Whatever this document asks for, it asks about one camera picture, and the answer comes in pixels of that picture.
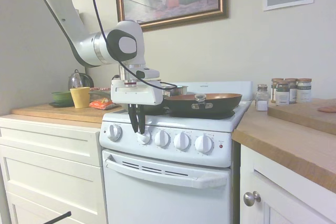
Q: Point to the grey frying pan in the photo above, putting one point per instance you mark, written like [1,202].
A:
[155,109]

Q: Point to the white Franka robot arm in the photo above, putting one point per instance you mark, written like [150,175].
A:
[81,37]

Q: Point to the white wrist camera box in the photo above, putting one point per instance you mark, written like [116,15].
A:
[150,73]

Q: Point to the white stove burner knob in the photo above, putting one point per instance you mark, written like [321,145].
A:
[204,144]
[162,138]
[182,141]
[145,139]

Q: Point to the green plate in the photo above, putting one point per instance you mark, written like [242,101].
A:
[59,104]

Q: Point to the thin black rod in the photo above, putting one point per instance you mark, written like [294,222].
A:
[56,217]

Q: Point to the white door cabinet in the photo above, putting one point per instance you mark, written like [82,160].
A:
[275,195]

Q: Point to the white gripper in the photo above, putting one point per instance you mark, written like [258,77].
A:
[136,94]

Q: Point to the red Kurkure snack bag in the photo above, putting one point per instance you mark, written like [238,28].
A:
[101,104]

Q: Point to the large white oven knob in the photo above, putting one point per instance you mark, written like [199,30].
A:
[114,132]

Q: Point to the white drawer cabinet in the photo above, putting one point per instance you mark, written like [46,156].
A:
[52,169]

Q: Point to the green bowl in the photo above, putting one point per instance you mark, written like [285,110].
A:
[61,96]

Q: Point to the copper frying pan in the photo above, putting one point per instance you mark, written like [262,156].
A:
[223,106]

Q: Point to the spice jar brown lid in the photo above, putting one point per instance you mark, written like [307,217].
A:
[282,94]
[273,90]
[292,90]

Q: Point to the reddish round lid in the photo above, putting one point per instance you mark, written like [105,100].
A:
[326,109]

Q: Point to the silver cabinet knob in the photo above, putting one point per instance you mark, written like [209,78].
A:
[250,199]

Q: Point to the glass jar red checkered lid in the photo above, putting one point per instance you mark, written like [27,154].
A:
[101,89]

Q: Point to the yellow cup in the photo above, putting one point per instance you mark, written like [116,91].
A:
[80,98]

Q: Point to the white label spice jar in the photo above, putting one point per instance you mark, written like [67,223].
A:
[304,91]

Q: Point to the wooden cutting board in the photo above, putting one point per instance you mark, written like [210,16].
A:
[302,116]

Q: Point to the white oven door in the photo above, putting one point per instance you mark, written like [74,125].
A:
[162,203]

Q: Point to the glass shaker silver cap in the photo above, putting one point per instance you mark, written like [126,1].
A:
[261,99]

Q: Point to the white electric stove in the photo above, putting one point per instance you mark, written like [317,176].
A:
[183,124]

